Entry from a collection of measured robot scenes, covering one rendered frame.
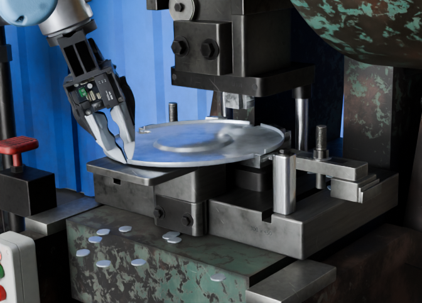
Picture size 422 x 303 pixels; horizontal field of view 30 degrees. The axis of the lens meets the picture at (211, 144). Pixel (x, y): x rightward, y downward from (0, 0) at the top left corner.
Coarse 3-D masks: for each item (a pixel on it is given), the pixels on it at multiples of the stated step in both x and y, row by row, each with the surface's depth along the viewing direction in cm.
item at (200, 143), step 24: (192, 120) 140; (216, 120) 140; (240, 120) 138; (120, 144) 128; (144, 144) 127; (168, 144) 123; (192, 144) 123; (216, 144) 122; (240, 144) 123; (264, 144) 122
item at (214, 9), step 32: (192, 0) 124; (224, 0) 121; (192, 32) 123; (224, 32) 120; (256, 32) 122; (288, 32) 129; (192, 64) 124; (224, 64) 122; (256, 64) 124; (288, 64) 131
